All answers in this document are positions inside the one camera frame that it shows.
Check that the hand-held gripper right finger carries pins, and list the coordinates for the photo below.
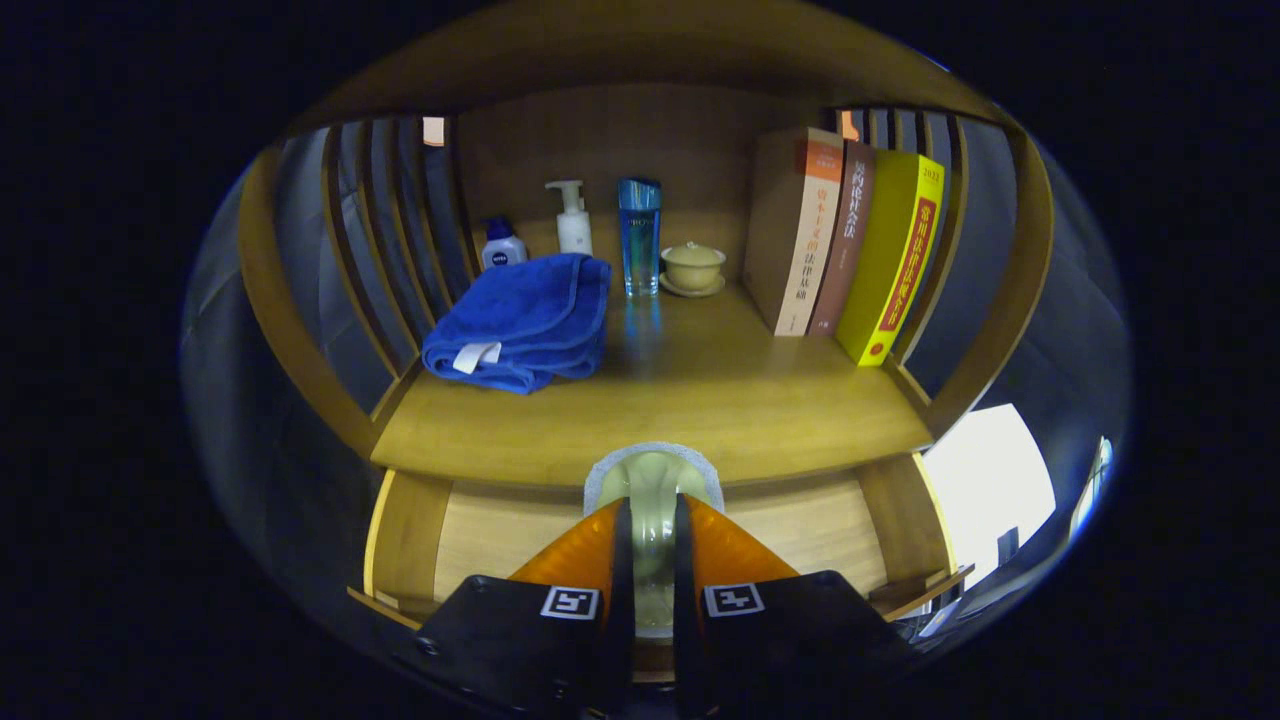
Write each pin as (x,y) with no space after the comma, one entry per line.
(683,620)

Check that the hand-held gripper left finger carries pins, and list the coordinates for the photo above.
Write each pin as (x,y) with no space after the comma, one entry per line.
(623,620)

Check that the pale green item white base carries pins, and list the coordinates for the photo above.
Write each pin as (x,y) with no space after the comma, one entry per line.
(652,480)

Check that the wooden drawer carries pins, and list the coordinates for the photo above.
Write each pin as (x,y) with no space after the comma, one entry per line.
(500,540)

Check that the wooden cabinet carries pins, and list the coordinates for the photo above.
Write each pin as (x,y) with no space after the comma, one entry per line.
(620,140)

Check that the blue folded towel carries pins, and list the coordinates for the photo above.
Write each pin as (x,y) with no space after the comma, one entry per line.
(520,320)

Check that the beige lidded teacup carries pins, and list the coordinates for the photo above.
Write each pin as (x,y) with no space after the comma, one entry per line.
(692,268)

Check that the blue glass bottle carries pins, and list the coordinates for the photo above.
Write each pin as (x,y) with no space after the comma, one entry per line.
(639,240)

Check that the small white blue-capped bottle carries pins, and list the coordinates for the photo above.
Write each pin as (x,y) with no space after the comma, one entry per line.
(503,250)

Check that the white pump bottle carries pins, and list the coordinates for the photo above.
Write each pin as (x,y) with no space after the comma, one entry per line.
(574,232)

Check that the beige book orange label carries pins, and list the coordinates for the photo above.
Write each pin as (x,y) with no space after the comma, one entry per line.
(790,230)

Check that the brown book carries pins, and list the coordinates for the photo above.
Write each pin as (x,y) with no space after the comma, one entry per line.
(850,240)

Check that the yellow book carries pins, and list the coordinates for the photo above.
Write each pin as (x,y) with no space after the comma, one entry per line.
(890,260)

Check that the black backdrop cloth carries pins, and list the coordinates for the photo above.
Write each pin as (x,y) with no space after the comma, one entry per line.
(230,400)

